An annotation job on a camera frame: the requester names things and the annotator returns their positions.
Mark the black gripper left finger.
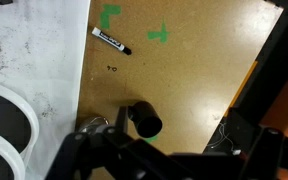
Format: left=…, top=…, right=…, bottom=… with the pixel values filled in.
left=45, top=133, right=92, bottom=180

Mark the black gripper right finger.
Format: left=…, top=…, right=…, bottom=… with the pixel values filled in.
left=239, top=128, right=284, bottom=180

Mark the black and white marker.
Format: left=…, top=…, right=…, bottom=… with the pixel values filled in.
left=92, top=27, right=132, bottom=55

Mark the green tape under cup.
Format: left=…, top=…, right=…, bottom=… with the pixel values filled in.
left=144, top=135, right=158, bottom=143

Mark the small steel bowl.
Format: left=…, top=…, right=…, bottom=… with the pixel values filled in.
left=78, top=116, right=109, bottom=134

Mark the white round stand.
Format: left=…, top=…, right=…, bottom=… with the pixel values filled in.
left=0, top=85, right=39, bottom=180

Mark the white cloth sheet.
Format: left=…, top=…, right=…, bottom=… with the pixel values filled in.
left=0, top=0, right=92, bottom=180

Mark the green tape cross mark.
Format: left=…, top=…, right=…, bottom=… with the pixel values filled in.
left=147, top=22, right=169, bottom=43

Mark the green tape L mark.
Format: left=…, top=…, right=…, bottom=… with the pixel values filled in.
left=100, top=4, right=121, bottom=29

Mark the black cup with handle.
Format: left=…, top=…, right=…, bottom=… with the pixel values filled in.
left=128, top=101, right=163, bottom=138

